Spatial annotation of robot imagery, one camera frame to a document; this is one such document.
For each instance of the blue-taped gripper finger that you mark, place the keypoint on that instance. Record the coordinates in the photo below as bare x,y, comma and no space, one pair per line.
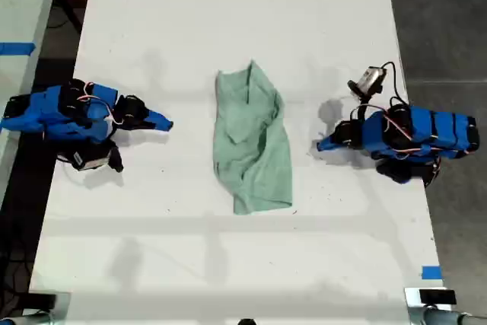
159,117
156,127
327,148
328,141

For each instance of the pale green T-shirt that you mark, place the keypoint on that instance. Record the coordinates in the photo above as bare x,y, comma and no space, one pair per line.
251,142

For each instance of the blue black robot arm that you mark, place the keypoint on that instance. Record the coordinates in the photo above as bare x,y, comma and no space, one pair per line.
49,110
418,131

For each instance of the long blue tape strip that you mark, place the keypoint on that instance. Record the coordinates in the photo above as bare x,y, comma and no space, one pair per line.
17,48

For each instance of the white side table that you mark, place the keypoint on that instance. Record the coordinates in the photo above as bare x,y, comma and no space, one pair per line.
19,5

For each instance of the short blue tape strip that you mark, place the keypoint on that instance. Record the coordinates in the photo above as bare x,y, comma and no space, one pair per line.
431,272

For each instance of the small black box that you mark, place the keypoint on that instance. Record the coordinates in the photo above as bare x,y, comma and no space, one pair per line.
437,296
42,299

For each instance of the black round object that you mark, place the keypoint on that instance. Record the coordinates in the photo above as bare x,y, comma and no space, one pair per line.
246,321

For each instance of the grey pipe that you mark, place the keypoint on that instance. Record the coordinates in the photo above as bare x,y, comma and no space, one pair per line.
449,317

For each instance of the black camera stalk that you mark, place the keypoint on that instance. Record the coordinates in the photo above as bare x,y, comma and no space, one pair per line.
361,108

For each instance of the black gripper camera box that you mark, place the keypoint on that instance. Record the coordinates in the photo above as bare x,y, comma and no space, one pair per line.
95,159
368,79

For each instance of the white metal bracket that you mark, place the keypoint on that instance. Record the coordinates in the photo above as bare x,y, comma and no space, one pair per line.
412,308

